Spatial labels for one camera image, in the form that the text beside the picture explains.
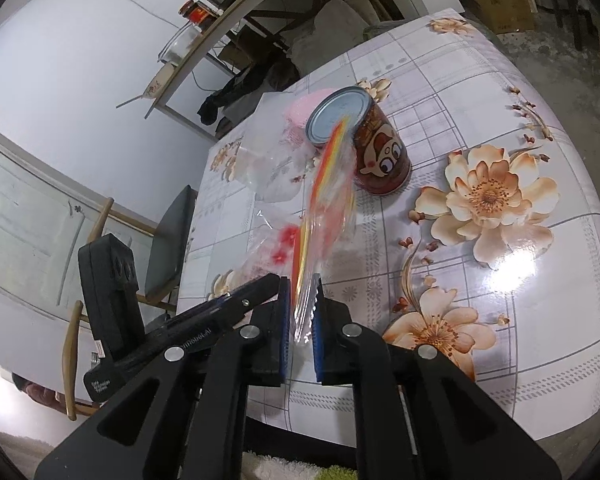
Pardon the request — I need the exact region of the black cloth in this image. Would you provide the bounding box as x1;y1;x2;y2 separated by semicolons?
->
197;62;301;126

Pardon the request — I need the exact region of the floral serving dish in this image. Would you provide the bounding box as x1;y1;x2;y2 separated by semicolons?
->
116;62;178;108

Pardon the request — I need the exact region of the fluffy green white robe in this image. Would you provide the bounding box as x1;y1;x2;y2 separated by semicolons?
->
240;452;361;480

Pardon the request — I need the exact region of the black seat wooden chair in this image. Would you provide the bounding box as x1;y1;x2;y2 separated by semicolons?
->
62;185;198;421

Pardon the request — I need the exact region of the white framed glass door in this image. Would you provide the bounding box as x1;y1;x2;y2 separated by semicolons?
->
0;120;161;361

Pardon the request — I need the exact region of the grey side table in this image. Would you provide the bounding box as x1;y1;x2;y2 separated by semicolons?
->
116;0;431;136

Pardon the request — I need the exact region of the pink soft pad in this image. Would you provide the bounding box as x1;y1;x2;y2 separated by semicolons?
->
282;89;338;153

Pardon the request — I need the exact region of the brown cartoon can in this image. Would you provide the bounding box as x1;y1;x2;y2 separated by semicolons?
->
306;86;412;196

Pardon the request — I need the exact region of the small cardboard box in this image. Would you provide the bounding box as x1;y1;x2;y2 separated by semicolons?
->
215;35;281;76

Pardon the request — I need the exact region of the dark jar with red lid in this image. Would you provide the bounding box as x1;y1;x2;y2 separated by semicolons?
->
178;0;216;25

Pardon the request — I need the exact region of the person's left hand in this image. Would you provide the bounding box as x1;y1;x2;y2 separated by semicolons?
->
11;371;67;405

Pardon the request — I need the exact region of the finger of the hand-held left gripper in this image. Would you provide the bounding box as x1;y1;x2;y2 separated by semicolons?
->
172;274;281;352

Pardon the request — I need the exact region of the white sack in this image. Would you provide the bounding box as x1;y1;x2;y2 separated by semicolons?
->
280;0;376;81

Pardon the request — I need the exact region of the glass pot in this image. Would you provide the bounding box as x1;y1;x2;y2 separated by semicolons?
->
161;22;203;61

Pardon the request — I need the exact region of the floral tablecloth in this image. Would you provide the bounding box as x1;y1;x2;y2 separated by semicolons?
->
176;7;600;436

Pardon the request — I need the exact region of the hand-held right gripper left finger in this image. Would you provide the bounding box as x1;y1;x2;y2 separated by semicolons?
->
34;276;293;480

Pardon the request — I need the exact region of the clear bag with striped edge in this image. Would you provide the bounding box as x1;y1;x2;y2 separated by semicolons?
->
250;114;362;348

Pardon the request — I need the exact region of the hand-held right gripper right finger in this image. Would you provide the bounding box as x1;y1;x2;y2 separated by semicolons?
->
312;275;553;480

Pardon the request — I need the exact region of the large cardboard box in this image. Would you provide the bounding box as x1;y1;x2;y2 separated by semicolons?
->
460;0;538;36

